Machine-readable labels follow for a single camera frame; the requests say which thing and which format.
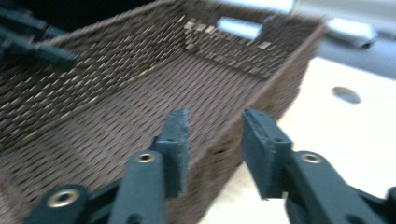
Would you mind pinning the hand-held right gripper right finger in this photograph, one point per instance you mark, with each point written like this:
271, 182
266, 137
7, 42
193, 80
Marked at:
264, 155

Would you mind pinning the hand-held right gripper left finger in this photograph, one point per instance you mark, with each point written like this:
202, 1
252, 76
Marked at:
176, 155

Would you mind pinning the brown woven basket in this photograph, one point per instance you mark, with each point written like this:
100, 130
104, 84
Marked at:
140, 93

